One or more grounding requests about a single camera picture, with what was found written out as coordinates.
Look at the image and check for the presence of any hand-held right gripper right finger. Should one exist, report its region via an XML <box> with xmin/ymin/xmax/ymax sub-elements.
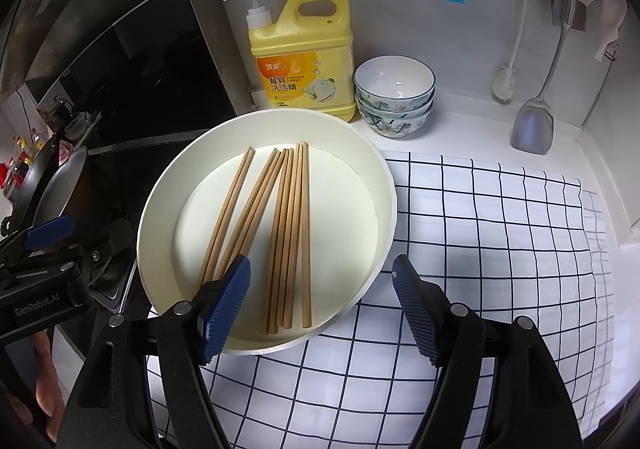
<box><xmin>391</xmin><ymin>254</ymin><xmax>583</xmax><ymax>449</ymax></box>

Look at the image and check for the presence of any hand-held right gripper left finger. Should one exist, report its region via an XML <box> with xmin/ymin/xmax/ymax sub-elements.
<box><xmin>65</xmin><ymin>254</ymin><xmax>252</xmax><ymax>449</ymax></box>

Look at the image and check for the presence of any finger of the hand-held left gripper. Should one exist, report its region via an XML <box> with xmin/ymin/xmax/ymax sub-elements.
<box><xmin>0</xmin><ymin>214</ymin><xmax>77</xmax><ymax>261</ymax></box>
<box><xmin>50</xmin><ymin>219</ymin><xmax>137</xmax><ymax>280</ymax></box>

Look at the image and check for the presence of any group of wooden chopsticks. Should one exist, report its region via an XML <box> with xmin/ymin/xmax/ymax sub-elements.
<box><xmin>199</xmin><ymin>142</ymin><xmax>312</xmax><ymax>336</ymax></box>

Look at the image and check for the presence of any white round tray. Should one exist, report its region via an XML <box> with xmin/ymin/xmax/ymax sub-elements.
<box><xmin>136</xmin><ymin>109</ymin><xmax>398</xmax><ymax>356</ymax></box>

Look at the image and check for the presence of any person's left forearm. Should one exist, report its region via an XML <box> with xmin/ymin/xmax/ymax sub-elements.
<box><xmin>32</xmin><ymin>326</ymin><xmax>56</xmax><ymax>432</ymax></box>

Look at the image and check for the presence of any dark cooking pan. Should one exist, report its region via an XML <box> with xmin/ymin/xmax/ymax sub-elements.
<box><xmin>20</xmin><ymin>144</ymin><xmax>93</xmax><ymax>230</ymax></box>

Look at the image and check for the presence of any white checked cloth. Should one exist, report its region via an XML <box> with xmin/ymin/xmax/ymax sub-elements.
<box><xmin>145</xmin><ymin>152</ymin><xmax>618</xmax><ymax>449</ymax></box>

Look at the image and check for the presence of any cluster of seasoning bottles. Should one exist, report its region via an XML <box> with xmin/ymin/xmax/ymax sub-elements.
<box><xmin>0</xmin><ymin>122</ymin><xmax>48</xmax><ymax>202</ymax></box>

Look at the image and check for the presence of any white floral bowl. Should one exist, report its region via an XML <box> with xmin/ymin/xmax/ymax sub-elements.
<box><xmin>353</xmin><ymin>55</ymin><xmax>437</xmax><ymax>106</ymax></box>
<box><xmin>359</xmin><ymin>105</ymin><xmax>432</xmax><ymax>139</ymax></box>
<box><xmin>356</xmin><ymin>93</ymin><xmax>435</xmax><ymax>119</ymax></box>

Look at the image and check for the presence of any black range hood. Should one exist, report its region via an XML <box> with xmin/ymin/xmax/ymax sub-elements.
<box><xmin>0</xmin><ymin>0</ymin><xmax>236</xmax><ymax>150</ymax></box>

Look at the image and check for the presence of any metal spatula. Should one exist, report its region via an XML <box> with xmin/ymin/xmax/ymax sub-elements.
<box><xmin>511</xmin><ymin>0</ymin><xmax>581</xmax><ymax>156</ymax></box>

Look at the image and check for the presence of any white dish brush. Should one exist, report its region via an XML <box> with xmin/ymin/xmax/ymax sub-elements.
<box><xmin>491</xmin><ymin>0</ymin><xmax>532</xmax><ymax>102</ymax></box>

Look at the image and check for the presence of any yellow dish soap bottle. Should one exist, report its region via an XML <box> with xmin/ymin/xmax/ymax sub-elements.
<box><xmin>221</xmin><ymin>0</ymin><xmax>357</xmax><ymax>124</ymax></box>

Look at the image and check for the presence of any pink hanging cloth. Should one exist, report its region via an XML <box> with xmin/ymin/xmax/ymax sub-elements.
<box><xmin>576</xmin><ymin>0</ymin><xmax>628</xmax><ymax>62</ymax></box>

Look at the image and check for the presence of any black cable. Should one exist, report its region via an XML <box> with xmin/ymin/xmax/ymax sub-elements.
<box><xmin>581</xmin><ymin>43</ymin><xmax>617</xmax><ymax>127</ymax></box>

